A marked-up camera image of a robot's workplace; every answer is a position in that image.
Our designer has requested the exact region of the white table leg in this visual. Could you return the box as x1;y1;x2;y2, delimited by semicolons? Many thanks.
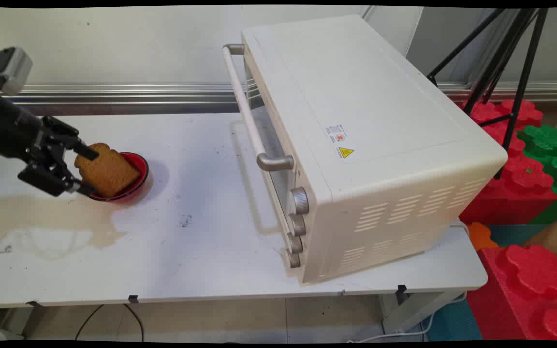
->
380;290;464;335

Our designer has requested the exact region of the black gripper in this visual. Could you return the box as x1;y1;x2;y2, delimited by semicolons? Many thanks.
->
0;93;100;198

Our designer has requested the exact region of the black tripod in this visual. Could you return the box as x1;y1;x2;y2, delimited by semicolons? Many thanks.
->
426;7;549;180

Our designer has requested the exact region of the green foam block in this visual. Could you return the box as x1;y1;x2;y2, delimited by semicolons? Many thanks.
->
517;125;557;225

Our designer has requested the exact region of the orange foam piece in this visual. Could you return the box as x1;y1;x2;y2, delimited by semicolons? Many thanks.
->
467;222;499;252

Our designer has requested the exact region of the white cable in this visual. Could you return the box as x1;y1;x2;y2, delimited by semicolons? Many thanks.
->
346;291;469;344

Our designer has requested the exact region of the large red foam block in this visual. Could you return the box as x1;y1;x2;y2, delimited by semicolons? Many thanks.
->
458;154;557;226

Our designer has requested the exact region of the red bowl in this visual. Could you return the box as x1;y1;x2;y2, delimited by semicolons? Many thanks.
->
88;152;149;203

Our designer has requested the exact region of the aluminium rail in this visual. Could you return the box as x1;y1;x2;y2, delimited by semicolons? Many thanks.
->
0;81;557;116

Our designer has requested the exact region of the brown toast slice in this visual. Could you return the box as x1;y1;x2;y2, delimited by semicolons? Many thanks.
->
74;143;142;198

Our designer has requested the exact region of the large grey oven knob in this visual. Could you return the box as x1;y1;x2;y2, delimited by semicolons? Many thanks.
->
290;187;310;215

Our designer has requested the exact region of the white oven door handle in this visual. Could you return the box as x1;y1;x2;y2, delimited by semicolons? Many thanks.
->
222;43;294;172

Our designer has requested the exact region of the white label sticker red dot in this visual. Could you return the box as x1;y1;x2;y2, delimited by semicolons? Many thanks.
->
325;124;348;143

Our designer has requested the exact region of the white toaster oven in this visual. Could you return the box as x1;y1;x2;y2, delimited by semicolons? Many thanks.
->
222;14;509;285

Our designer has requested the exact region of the black cable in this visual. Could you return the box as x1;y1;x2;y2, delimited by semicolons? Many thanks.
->
74;304;145;341

